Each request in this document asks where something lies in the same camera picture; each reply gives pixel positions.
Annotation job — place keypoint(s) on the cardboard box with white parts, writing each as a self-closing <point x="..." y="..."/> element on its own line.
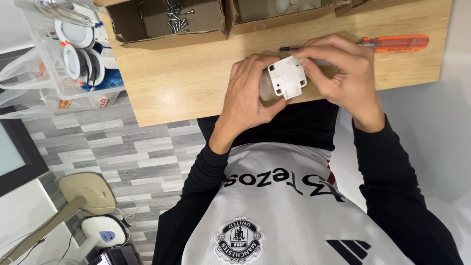
<point x="254" y="16"/>

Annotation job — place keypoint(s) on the person's right hand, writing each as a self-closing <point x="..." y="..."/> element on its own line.
<point x="349" y="81"/>

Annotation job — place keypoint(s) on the black box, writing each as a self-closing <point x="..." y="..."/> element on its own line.
<point x="117" y="255"/>

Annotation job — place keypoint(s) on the black framed panel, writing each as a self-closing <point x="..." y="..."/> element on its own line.
<point x="22" y="154"/>

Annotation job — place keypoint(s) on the clear crate of round downlights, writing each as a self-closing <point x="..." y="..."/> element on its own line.
<point x="79" y="55"/>

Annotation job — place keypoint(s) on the pile of silver screws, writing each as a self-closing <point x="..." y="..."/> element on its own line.
<point x="176" y="18"/>

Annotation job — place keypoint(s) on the person's left hand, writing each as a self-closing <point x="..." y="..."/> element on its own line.
<point x="241" y="106"/>

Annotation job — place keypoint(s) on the person's black trousers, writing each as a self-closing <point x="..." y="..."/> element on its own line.
<point x="287" y="125"/>

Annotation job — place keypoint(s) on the white handheld appliance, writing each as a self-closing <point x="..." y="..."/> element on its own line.
<point x="103" y="232"/>

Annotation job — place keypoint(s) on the group of white round parts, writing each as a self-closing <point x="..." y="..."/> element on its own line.
<point x="292" y="5"/>

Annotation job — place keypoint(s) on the beige standing fan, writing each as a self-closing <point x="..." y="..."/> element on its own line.
<point x="86" y="193"/>

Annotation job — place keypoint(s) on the white square plastic lamp housing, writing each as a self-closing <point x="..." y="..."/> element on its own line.
<point x="287" y="77"/>

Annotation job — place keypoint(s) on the cardboard box with screws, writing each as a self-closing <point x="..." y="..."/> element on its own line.
<point x="128" y="22"/>

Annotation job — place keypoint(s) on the person's white jersey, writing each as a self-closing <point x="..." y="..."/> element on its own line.
<point x="287" y="221"/>

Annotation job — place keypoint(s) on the white plastic bag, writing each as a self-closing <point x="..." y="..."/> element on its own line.
<point x="25" y="92"/>

